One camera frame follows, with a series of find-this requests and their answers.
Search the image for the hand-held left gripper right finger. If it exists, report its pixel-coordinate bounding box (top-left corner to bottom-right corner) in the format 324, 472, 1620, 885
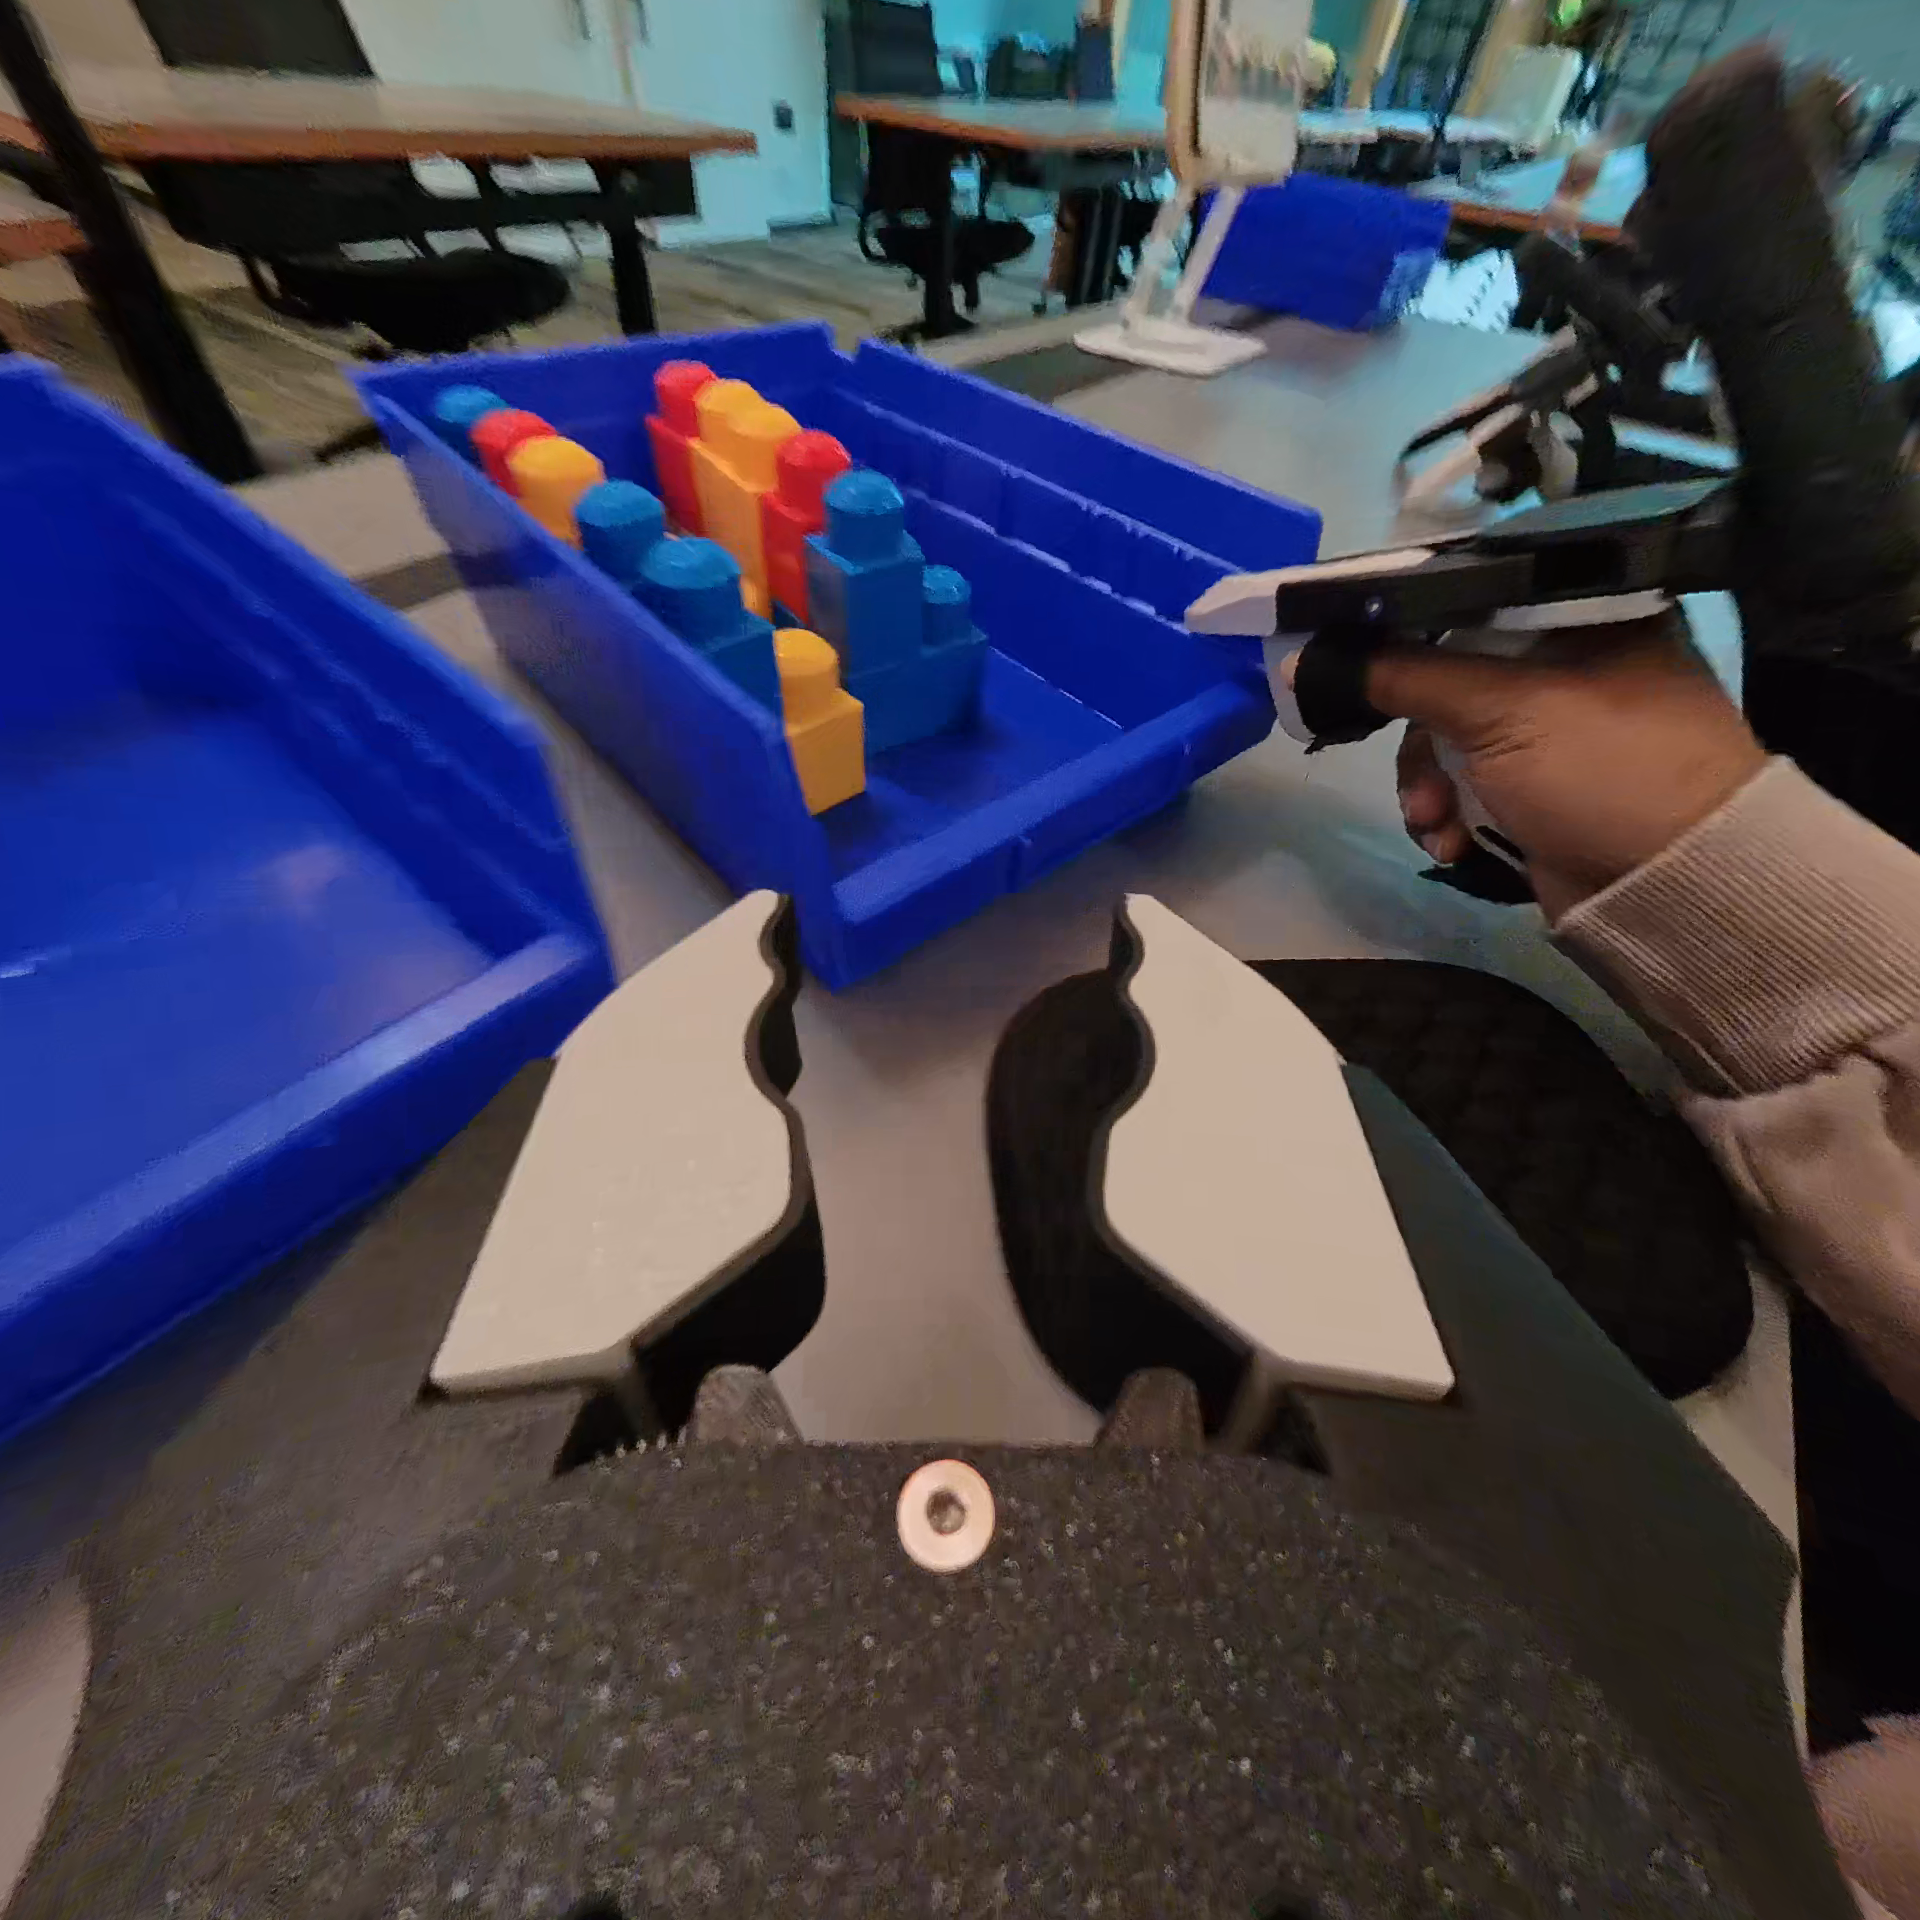
1102, 891, 1456, 1427

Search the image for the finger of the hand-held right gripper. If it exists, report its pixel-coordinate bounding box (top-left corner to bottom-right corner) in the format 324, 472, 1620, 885
1181, 544, 1444, 641

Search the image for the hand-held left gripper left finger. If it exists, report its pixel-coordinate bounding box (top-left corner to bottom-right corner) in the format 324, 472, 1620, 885
427, 889, 830, 1444

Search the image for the blue plastic bin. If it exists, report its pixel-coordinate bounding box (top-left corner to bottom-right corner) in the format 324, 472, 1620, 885
352, 320, 1325, 992
1200, 171, 1454, 333
0, 354, 617, 1450

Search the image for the blue two-stud mega block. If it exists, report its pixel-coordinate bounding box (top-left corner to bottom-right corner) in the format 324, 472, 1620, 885
838, 564, 992, 754

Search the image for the person's right forearm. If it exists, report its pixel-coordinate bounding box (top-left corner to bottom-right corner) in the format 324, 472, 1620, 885
1551, 757, 1920, 1420

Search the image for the person's right hand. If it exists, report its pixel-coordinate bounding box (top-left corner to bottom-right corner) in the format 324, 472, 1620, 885
1365, 612, 1775, 922

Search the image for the black wrist rest pad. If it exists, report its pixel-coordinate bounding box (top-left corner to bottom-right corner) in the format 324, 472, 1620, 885
987, 960, 1758, 1403

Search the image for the black office chair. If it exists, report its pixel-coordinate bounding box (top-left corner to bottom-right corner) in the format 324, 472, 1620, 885
847, 0, 1039, 313
150, 150, 576, 356

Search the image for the long wooden desk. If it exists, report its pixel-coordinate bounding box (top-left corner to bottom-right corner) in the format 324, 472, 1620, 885
832, 94, 1174, 340

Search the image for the wooden desk with black legs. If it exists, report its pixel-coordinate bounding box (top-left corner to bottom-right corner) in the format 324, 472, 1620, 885
0, 0, 758, 484

